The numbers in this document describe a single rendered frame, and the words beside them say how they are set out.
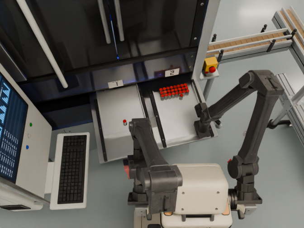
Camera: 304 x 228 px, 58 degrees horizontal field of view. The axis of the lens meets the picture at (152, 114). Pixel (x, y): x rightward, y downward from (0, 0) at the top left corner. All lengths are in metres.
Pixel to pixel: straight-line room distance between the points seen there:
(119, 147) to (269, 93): 0.90
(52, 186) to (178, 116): 0.83
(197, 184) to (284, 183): 1.72
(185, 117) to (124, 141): 0.39
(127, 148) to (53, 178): 0.46
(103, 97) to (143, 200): 0.80
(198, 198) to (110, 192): 1.48
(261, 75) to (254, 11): 2.64
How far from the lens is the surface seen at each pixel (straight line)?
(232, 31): 3.39
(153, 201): 0.81
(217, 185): 1.03
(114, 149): 1.60
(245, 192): 1.22
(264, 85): 1.04
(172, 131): 1.62
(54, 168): 1.72
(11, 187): 1.21
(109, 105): 1.72
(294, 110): 2.31
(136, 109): 1.69
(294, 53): 2.16
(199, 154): 2.54
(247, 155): 1.17
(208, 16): 1.40
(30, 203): 1.54
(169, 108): 1.69
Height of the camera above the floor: 2.37
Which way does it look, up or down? 63 degrees down
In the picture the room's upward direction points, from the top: straight up
